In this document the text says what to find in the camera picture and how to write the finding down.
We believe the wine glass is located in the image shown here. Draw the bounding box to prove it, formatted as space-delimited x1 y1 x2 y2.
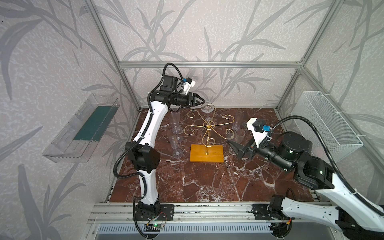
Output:
170 108 183 135
232 111 245 131
229 128 246 144
169 137 183 159
201 103 216 123
170 134 184 144

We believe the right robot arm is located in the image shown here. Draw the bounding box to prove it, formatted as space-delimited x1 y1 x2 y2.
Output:
228 132 384 240

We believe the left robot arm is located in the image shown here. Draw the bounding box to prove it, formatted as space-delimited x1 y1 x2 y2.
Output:
125 75 205 221

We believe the yellow wooden rack base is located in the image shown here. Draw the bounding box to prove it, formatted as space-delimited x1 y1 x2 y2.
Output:
190 145 224 163

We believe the green circuit board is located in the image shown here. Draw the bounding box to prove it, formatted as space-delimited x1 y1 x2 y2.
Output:
145 223 165 232

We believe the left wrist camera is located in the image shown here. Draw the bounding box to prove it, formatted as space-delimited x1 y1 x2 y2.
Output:
182 78 196 95

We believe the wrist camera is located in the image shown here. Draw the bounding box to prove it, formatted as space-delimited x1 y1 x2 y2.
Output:
246 118 272 149
182 78 196 95

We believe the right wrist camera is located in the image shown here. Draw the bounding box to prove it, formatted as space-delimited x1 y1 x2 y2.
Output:
246 118 272 149

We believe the gold wire glass rack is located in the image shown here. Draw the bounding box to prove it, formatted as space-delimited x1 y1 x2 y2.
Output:
184 110 235 147

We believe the white wire mesh basket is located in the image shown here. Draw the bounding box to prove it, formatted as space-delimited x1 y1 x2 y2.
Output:
291 91 364 163

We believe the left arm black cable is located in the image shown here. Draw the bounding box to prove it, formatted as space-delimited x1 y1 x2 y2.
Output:
112 62 184 240

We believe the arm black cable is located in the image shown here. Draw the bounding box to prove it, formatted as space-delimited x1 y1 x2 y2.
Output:
258 115 384 217
112 62 184 240

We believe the clear plastic wall shelf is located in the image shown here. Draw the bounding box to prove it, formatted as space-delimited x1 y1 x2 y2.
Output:
43 94 120 163

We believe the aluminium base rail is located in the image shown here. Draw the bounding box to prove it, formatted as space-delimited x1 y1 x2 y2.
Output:
86 201 331 224

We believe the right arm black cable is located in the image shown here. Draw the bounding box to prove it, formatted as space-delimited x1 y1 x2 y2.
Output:
258 115 384 217

